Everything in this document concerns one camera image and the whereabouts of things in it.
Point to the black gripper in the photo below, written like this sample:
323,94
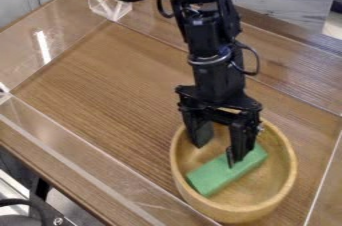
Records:
217,99

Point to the green rectangular block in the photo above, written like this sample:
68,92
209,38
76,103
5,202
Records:
216,175

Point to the brown wooden bowl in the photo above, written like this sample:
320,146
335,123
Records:
253,196

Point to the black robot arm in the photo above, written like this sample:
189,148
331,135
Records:
209,24

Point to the clear acrylic tray wall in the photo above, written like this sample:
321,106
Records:
113,191

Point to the clear acrylic corner bracket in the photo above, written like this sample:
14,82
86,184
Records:
112,9

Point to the black table leg bracket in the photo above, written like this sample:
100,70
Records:
50,215

